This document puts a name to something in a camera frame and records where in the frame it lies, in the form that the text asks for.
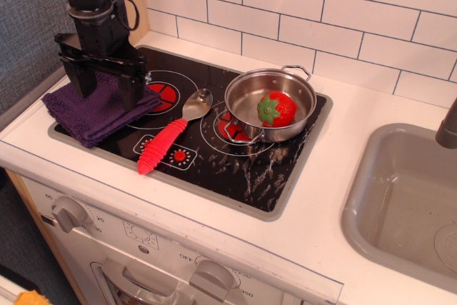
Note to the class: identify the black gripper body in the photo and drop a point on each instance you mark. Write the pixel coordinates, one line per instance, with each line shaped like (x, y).
(102, 40)

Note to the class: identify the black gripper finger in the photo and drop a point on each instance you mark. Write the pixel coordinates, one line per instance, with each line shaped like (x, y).
(81, 77)
(132, 90)

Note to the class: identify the purple rag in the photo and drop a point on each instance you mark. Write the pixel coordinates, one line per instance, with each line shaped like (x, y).
(90, 120)

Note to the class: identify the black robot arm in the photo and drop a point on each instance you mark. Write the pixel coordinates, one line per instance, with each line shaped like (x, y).
(29, 52)

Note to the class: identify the grey left oven knob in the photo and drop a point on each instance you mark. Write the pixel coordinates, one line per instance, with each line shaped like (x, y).
(68, 213)

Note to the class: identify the grey oven knob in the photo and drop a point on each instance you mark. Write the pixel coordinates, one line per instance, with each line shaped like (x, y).
(212, 279)
(68, 213)

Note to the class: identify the red toy strawberry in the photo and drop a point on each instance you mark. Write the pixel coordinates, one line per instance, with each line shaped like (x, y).
(276, 109)

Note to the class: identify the black toy stovetop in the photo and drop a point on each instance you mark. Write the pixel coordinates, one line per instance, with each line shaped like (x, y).
(214, 158)

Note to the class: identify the grey right oven knob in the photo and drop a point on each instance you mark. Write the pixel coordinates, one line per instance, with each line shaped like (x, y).
(212, 279)

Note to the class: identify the yellow object at corner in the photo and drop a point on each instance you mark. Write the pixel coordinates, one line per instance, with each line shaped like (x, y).
(31, 298)

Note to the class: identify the grey sink basin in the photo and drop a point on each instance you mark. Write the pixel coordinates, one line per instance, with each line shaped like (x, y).
(401, 209)

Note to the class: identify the grey faucet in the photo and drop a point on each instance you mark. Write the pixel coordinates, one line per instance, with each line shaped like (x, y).
(446, 136)

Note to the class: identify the spoon with red handle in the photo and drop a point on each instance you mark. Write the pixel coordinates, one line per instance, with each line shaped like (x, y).
(195, 107)

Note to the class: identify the silver pot with handles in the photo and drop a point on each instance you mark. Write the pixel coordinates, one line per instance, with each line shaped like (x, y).
(243, 94)

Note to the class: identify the grey oven door handle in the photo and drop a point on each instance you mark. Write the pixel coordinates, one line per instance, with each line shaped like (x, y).
(137, 286)

